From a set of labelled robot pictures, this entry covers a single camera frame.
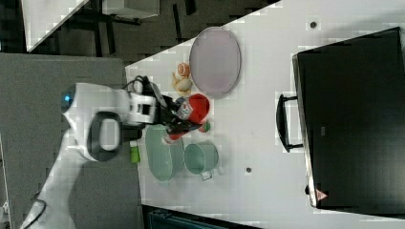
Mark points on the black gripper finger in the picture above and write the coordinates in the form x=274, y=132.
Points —
x=177, y=107
x=182, y=127

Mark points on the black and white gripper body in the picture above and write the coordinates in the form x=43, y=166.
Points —
x=148, y=106

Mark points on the red felt ketchup bottle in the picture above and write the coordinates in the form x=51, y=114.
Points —
x=198, y=109

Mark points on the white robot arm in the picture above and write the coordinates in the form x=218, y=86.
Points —
x=97, y=115

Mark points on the black toaster oven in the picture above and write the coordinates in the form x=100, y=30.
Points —
x=351, y=107

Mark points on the peeled banana toy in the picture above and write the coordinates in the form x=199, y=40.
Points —
x=182, y=85

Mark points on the red strawberry toy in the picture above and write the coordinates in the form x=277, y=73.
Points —
x=206, y=126

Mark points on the green bowl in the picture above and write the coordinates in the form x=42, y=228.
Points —
x=164, y=160

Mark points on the orange slice toy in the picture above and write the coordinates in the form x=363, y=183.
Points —
x=183, y=69

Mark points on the green mug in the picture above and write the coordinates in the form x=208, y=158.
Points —
x=201, y=159

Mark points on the green marker block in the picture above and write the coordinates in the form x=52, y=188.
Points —
x=134, y=152

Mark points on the grey round plate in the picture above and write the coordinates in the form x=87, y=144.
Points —
x=215, y=62

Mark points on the white side table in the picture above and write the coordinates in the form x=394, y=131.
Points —
x=42, y=17

